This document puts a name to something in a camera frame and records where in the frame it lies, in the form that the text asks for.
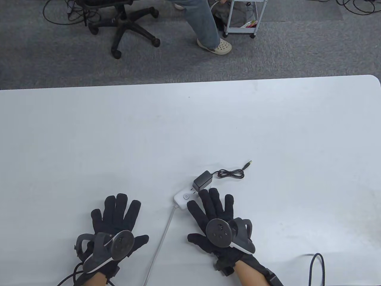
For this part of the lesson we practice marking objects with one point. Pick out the person's left hand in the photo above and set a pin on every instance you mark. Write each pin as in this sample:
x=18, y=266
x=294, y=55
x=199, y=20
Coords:
x=123, y=217

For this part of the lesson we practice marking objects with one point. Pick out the person's right hand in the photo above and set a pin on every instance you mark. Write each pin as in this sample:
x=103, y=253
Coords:
x=208, y=208

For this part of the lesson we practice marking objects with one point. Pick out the white power strip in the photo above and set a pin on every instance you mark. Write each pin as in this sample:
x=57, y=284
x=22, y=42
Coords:
x=182, y=198

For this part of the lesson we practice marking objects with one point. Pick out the black power adapter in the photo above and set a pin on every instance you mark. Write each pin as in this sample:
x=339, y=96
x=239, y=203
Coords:
x=203, y=179

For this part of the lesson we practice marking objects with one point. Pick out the person's right forearm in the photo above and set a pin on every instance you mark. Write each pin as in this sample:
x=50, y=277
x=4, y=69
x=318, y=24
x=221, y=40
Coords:
x=251, y=275

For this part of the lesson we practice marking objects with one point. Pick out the person's left forearm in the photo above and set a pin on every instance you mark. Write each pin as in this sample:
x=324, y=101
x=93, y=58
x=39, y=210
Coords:
x=96, y=280

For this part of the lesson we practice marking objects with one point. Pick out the grey right hand controller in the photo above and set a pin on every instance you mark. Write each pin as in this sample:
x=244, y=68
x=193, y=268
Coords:
x=218, y=232

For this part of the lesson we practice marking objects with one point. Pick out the grey hand controller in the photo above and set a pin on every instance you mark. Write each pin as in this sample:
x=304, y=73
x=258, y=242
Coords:
x=120, y=245
x=218, y=232

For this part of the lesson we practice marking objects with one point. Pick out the grey left hand controller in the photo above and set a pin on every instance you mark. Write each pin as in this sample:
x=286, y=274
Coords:
x=120, y=245

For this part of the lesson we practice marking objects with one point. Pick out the white wheeled cart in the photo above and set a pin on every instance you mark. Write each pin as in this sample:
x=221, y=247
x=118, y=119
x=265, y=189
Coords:
x=242, y=29

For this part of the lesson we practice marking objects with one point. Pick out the red snack packet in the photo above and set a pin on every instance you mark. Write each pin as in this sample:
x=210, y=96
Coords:
x=250, y=23

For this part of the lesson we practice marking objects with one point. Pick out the black office chair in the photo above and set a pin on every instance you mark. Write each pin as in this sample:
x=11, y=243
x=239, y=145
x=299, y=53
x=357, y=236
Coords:
x=125, y=25

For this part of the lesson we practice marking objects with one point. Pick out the dark grey bag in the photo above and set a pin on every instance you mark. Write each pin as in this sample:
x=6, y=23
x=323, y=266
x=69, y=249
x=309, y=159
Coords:
x=235, y=16

